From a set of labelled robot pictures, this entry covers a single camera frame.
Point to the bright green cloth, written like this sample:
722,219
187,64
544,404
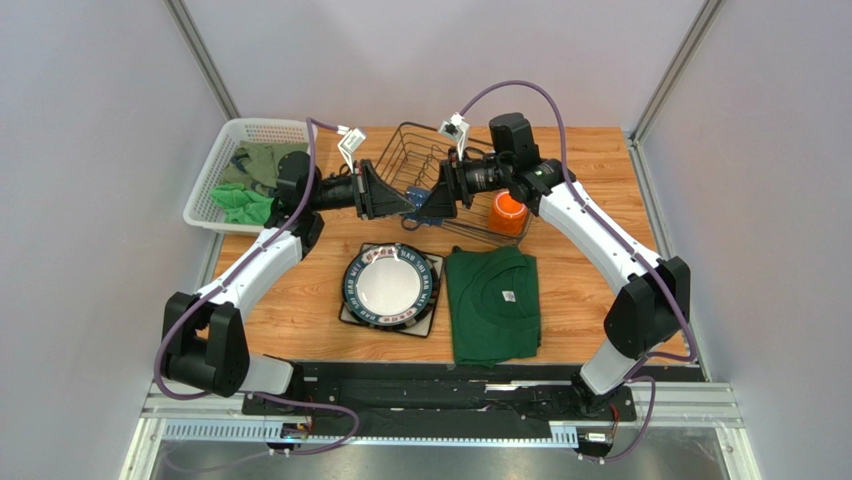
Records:
240,205

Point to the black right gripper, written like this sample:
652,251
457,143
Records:
449,183

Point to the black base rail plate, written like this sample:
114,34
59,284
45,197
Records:
448,402

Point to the white plastic basket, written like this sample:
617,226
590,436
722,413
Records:
200,209

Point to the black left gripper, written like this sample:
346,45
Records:
372,197

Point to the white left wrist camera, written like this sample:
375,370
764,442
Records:
351,139

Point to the aluminium front rail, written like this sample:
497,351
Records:
700,415

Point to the square floral ceramic plate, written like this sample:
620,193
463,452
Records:
426,326

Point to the folded dark green t-shirt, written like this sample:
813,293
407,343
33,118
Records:
494,304

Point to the olive green cloth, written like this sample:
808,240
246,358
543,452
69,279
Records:
254,165

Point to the aluminium frame post left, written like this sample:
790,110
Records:
194,40

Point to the orange ceramic mug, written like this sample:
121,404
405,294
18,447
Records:
507,216

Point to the dark blue ceramic mug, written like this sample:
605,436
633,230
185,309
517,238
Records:
412,221

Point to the aluminium frame post right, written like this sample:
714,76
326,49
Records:
651,139

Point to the grey wire dish rack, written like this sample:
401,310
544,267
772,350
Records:
412,158

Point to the aluminium frame post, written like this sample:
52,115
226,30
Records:
651,139
194,40

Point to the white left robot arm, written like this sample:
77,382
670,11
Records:
204,345

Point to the round green rimmed plate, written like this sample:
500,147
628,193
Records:
389,285

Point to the round black rimmed plate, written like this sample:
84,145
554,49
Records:
432,286

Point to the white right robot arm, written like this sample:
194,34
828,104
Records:
652,294

